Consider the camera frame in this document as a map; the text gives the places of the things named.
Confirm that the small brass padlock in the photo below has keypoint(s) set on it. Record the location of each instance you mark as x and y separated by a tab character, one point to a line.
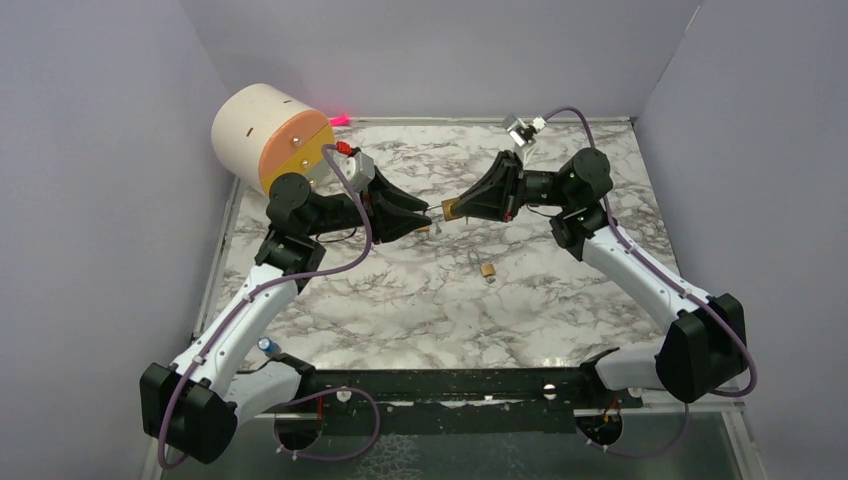
487	270

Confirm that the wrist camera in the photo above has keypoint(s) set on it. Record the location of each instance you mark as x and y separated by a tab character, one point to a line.
523	133
358	167

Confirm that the brass padlock with key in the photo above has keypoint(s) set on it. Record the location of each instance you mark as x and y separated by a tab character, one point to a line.
428	231

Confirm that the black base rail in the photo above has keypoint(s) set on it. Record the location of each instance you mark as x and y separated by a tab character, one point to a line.
355	403

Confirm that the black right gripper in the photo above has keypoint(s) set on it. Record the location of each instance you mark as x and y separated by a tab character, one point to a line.
498	194

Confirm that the pink marker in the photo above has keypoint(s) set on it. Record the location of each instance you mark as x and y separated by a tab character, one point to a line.
340	121

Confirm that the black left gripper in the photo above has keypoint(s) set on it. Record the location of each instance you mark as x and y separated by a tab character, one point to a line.
381	199

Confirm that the round cream drawer box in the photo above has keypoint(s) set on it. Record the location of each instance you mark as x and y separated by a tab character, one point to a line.
261	133

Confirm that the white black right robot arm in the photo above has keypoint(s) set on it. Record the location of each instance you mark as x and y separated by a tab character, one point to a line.
704	343

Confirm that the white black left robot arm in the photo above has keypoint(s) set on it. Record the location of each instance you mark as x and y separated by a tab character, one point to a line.
194	405

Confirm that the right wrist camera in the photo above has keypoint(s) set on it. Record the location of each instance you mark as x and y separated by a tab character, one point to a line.
523	133

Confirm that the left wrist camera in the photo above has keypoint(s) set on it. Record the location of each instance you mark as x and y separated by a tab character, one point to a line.
358	167

